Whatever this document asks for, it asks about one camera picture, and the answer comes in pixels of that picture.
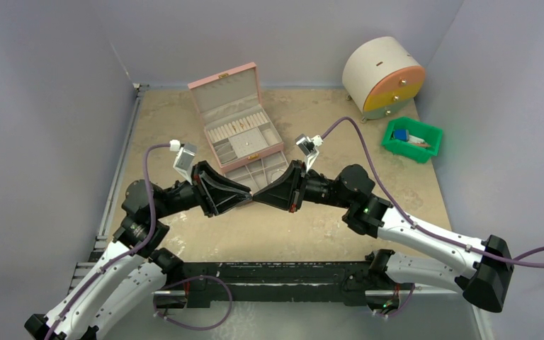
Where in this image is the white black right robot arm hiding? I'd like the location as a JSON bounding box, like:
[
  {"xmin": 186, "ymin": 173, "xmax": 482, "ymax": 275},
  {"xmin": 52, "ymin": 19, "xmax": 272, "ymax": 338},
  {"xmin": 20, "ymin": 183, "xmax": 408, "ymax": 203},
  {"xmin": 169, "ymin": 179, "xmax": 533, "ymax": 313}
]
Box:
[{"xmin": 254, "ymin": 161, "xmax": 514, "ymax": 313}]

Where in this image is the white tool in bin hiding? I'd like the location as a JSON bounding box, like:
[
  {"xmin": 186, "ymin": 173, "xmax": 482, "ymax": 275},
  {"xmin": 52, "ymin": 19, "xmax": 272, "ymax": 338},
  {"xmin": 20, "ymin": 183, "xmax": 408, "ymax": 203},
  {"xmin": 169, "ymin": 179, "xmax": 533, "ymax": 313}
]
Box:
[{"xmin": 407, "ymin": 135, "xmax": 431, "ymax": 148}]

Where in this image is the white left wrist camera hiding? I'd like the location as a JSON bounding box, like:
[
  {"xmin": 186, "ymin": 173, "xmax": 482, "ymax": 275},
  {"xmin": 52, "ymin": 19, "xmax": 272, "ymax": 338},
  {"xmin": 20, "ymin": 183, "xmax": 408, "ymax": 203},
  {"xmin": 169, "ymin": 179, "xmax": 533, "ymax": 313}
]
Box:
[{"xmin": 169, "ymin": 140, "xmax": 198, "ymax": 182}]

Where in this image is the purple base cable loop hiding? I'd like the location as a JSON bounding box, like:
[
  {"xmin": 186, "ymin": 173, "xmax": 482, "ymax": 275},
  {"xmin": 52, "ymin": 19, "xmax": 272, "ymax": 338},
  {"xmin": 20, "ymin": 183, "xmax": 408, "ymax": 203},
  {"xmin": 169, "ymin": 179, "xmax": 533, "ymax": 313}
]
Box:
[{"xmin": 153, "ymin": 276, "xmax": 232, "ymax": 332}]

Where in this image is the green plastic bin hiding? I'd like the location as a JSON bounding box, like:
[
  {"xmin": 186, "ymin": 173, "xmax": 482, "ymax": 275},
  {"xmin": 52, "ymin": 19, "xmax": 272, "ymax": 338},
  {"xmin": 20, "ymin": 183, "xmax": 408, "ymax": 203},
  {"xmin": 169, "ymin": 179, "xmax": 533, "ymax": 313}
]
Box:
[{"xmin": 381, "ymin": 117, "xmax": 443, "ymax": 164}]

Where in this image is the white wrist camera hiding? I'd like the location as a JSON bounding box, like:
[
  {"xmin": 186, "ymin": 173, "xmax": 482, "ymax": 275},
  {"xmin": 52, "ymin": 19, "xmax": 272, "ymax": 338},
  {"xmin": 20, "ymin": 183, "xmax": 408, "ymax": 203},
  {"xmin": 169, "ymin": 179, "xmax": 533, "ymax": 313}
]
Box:
[
  {"xmin": 169, "ymin": 140, "xmax": 198, "ymax": 182},
  {"xmin": 295, "ymin": 134, "xmax": 324, "ymax": 171}
]

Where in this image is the pink jewelry box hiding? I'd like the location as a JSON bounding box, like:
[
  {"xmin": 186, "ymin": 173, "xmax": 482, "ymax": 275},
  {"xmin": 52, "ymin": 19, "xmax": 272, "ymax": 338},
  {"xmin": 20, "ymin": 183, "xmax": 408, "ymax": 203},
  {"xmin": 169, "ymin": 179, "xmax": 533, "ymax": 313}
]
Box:
[{"xmin": 188, "ymin": 62, "xmax": 284, "ymax": 174}]

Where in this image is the blue block in bin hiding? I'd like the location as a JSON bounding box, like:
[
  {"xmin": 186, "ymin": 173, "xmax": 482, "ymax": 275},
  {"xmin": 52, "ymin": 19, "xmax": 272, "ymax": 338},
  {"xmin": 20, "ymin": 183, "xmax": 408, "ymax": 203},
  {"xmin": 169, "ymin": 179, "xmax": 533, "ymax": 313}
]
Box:
[{"xmin": 392, "ymin": 129, "xmax": 409, "ymax": 142}]

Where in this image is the pink jewelry box drawer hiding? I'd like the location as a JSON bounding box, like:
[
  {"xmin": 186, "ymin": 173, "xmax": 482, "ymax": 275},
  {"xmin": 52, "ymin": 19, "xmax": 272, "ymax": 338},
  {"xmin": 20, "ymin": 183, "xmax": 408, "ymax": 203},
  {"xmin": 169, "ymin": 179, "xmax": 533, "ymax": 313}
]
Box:
[{"xmin": 225, "ymin": 151, "xmax": 289, "ymax": 193}]

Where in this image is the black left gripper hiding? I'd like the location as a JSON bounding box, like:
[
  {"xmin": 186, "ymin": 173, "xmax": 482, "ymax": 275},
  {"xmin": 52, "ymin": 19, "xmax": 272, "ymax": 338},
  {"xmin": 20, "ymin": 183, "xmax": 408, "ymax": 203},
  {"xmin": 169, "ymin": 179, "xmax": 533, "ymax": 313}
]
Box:
[{"xmin": 153, "ymin": 159, "xmax": 251, "ymax": 219}]

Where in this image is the aluminium table frame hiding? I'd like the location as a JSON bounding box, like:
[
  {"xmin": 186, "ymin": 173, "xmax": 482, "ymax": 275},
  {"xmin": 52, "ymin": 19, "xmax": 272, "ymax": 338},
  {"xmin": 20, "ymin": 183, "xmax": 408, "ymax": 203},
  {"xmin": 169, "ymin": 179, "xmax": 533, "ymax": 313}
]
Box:
[{"xmin": 68, "ymin": 84, "xmax": 150, "ymax": 293}]

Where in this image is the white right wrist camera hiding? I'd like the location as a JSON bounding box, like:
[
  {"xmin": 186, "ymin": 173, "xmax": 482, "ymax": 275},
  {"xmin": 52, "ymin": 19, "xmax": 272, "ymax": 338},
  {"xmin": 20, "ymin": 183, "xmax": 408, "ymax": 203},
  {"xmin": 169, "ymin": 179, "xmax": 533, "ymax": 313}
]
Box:
[{"xmin": 295, "ymin": 134, "xmax": 324, "ymax": 171}]

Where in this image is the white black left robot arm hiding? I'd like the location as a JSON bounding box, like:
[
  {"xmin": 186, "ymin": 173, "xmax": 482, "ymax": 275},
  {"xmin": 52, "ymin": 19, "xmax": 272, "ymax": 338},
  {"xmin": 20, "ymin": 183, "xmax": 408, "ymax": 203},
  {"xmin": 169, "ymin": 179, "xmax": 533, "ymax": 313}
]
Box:
[{"xmin": 24, "ymin": 161, "xmax": 251, "ymax": 339}]

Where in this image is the round white drawer cabinet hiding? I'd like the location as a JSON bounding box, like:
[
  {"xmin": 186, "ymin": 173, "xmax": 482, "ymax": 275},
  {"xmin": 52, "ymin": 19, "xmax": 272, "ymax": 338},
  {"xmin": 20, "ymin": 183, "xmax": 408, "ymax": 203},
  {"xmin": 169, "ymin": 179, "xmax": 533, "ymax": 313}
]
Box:
[{"xmin": 341, "ymin": 36, "xmax": 426, "ymax": 122}]

